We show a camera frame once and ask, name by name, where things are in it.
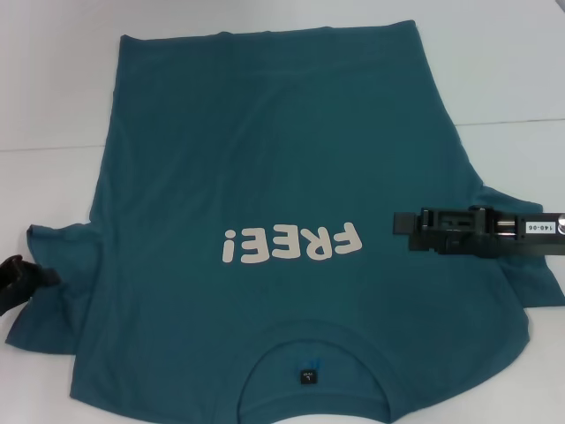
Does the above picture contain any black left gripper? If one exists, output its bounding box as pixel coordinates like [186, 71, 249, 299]
[0, 253, 62, 317]

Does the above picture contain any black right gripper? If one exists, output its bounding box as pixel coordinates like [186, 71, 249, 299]
[392, 204, 565, 269]

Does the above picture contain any teal t-shirt with FREE print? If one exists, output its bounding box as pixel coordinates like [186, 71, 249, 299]
[4, 19, 553, 424]

